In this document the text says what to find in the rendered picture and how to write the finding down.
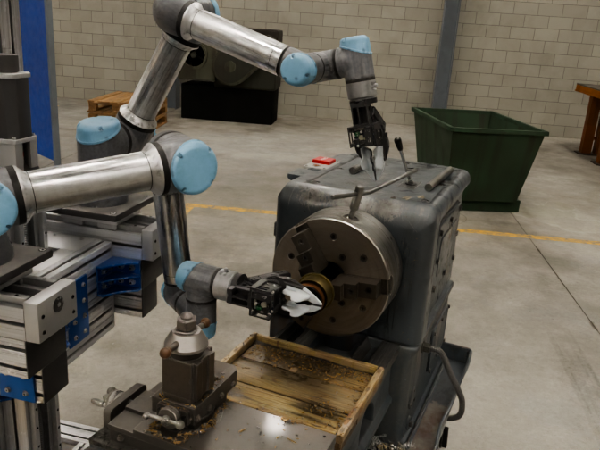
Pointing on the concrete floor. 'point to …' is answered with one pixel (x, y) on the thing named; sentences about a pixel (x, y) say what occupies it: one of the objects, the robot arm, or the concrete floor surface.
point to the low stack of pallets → (111, 103)
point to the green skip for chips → (479, 153)
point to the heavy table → (590, 122)
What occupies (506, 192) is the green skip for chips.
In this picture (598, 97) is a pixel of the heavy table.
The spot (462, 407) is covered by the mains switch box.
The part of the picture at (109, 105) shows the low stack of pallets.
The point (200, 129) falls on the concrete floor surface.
